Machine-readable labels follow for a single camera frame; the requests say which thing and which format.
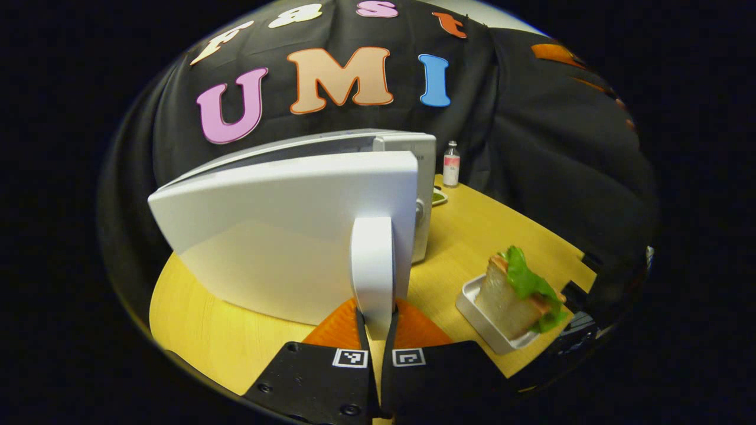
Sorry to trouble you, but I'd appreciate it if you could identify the lettuce and ham sandwich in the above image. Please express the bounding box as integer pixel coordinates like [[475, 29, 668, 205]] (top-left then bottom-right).
[[474, 246, 569, 340]]

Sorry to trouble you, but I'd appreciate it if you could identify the white microwave oven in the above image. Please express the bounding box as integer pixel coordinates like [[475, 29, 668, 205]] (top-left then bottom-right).
[[148, 129, 438, 342]]

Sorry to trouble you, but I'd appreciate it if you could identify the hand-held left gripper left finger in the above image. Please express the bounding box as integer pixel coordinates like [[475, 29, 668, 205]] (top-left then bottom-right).
[[243, 298, 379, 425]]

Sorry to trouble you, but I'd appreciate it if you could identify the white rectangular tray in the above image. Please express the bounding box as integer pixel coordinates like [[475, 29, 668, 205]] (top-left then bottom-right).
[[455, 274, 541, 356]]

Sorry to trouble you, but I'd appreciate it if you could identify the small clear pink-label bottle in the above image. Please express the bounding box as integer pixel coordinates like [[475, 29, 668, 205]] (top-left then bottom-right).
[[443, 140, 461, 188]]

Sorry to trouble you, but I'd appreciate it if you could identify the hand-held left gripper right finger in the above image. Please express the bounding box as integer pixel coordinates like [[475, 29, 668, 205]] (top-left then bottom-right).
[[381, 298, 514, 425]]

